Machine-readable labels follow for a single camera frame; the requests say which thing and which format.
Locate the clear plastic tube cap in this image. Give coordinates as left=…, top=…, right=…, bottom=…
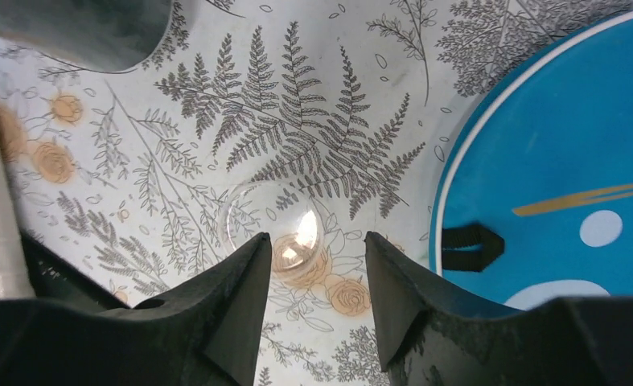
left=217, top=180, right=324, bottom=281

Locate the blue racket cover bag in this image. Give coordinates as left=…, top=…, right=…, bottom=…
left=428, top=10, right=633, bottom=310

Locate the floral patterned mat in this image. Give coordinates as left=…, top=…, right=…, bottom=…
left=0, top=0, right=633, bottom=386

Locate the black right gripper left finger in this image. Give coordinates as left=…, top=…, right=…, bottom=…
left=0, top=232, right=272, bottom=385

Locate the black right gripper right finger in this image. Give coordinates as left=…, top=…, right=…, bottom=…
left=365, top=232, right=633, bottom=385

